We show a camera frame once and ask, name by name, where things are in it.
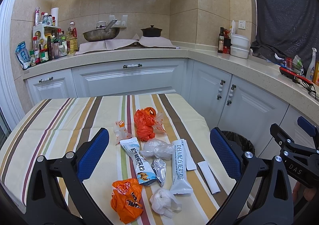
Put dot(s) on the striped tablecloth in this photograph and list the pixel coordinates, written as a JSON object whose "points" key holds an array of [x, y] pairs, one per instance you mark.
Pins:
{"points": [[56, 126]]}

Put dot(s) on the white paper towel roll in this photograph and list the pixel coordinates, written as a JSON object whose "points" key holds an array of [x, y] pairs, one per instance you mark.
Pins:
{"points": [[54, 13]]}

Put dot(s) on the blue white snack wrapper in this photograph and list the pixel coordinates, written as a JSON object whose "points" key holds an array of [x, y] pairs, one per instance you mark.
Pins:
{"points": [[143, 170]]}

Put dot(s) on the white tissue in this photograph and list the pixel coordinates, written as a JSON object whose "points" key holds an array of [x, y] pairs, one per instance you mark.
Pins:
{"points": [[163, 202]]}

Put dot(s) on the cabinet door handle left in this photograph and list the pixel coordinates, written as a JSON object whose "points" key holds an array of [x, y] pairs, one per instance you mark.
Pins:
{"points": [[220, 90]]}

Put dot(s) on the white spray bottle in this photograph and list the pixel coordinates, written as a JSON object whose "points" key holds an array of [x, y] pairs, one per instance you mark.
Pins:
{"points": [[311, 68]]}

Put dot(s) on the red black tool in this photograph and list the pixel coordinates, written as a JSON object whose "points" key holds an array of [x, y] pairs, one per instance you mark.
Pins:
{"points": [[298, 79]]}

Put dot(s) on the blue white bag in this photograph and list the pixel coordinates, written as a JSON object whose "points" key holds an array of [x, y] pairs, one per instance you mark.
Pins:
{"points": [[22, 55]]}

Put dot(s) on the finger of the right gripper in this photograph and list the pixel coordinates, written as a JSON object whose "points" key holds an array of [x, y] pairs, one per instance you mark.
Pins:
{"points": [[310, 129], [285, 141]]}

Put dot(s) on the clear orange printed wrapper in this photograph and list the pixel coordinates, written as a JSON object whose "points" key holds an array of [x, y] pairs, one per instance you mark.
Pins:
{"points": [[121, 132]]}

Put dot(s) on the white tube package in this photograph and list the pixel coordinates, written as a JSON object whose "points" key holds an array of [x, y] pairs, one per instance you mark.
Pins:
{"points": [[180, 184]]}

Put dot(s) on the dark hanging cloth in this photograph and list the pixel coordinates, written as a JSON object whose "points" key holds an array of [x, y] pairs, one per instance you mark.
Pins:
{"points": [[285, 29]]}

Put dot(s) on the silver foil wrapper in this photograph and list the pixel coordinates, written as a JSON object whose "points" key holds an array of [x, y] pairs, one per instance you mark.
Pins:
{"points": [[159, 167]]}

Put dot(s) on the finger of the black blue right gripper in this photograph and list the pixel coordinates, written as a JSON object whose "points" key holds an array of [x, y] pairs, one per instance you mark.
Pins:
{"points": [[273, 203]]}

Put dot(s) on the wall power socket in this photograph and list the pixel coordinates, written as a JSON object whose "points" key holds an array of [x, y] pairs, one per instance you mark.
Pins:
{"points": [[242, 24]]}

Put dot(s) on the steel wok pan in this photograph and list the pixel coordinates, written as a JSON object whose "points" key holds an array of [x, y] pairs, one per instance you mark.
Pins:
{"points": [[103, 31]]}

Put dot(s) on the black clay pot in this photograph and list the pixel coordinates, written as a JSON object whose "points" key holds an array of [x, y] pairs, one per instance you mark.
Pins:
{"points": [[151, 31]]}

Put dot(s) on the cabinet door handle right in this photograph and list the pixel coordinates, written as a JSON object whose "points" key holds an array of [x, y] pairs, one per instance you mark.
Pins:
{"points": [[230, 94]]}

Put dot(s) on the drawer handle center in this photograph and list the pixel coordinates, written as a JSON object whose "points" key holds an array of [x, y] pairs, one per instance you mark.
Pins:
{"points": [[132, 66]]}

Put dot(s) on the white paper strip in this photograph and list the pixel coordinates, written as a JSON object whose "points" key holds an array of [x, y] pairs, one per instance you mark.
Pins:
{"points": [[209, 177]]}

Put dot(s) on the black trash bin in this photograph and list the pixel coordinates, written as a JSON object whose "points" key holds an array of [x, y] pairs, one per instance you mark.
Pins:
{"points": [[237, 143]]}

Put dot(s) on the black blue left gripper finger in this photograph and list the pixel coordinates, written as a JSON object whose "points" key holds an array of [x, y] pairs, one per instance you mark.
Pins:
{"points": [[45, 201]]}

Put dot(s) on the beige stove cover cloth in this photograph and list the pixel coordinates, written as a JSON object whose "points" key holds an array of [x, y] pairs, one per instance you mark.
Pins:
{"points": [[114, 44]]}

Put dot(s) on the white spice rack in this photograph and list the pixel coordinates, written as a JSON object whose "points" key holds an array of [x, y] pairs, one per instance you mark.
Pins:
{"points": [[42, 31]]}

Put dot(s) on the dark sauce bottle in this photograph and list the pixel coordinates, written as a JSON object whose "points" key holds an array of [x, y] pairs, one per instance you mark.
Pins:
{"points": [[221, 40]]}

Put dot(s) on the cooking oil bottle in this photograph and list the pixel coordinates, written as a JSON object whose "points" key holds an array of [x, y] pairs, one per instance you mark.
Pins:
{"points": [[72, 38]]}

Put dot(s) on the orange bag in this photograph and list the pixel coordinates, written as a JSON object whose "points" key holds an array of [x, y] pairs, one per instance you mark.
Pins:
{"points": [[125, 200], [144, 120]]}

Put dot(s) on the stacked white bowls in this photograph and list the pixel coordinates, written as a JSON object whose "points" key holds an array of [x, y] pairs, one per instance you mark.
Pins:
{"points": [[239, 46]]}

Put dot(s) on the drawer handle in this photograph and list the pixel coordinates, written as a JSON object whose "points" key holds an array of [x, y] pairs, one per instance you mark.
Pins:
{"points": [[132, 66], [45, 80]]}

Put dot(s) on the person hand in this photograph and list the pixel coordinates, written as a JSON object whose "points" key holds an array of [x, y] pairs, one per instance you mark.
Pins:
{"points": [[301, 191]]}

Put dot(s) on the cabinet door handle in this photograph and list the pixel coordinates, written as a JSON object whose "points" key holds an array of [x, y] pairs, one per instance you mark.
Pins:
{"points": [[220, 90], [230, 94]]}

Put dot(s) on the drawer handle left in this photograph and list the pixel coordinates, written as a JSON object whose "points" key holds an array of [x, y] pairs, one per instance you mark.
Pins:
{"points": [[45, 80]]}

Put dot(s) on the clear plastic bag wad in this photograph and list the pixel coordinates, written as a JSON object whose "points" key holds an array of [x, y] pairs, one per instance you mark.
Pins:
{"points": [[158, 149]]}

